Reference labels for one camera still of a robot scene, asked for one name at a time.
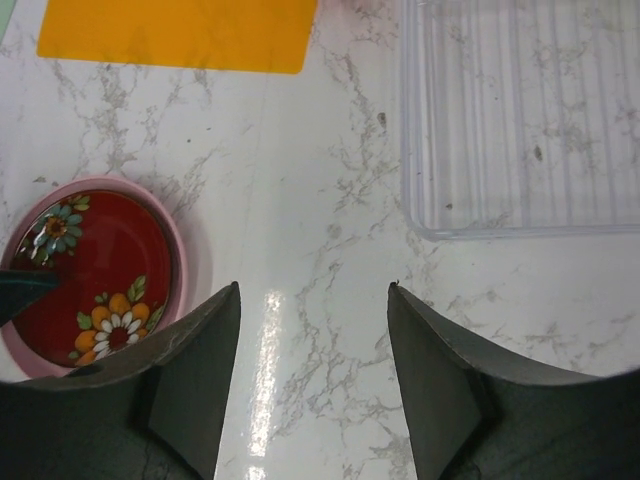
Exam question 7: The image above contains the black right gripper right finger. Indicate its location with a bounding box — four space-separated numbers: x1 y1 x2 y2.
387 284 639 479

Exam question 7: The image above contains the white wire dish rack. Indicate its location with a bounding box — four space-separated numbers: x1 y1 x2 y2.
400 1 639 241

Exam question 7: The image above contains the green clipboard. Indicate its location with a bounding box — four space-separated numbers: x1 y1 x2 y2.
0 0 15 41

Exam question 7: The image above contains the red floral plate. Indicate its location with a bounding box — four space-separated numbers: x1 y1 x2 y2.
9 188 176 369

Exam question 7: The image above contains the pink plate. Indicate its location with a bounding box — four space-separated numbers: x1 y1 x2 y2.
0 174 190 379

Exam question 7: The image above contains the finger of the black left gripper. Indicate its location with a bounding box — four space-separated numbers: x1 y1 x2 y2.
0 270 59 325

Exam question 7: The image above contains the orange cutting mat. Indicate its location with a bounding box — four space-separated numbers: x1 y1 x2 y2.
37 0 317 74

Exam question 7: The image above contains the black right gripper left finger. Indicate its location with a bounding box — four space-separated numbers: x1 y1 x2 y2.
1 282 241 479

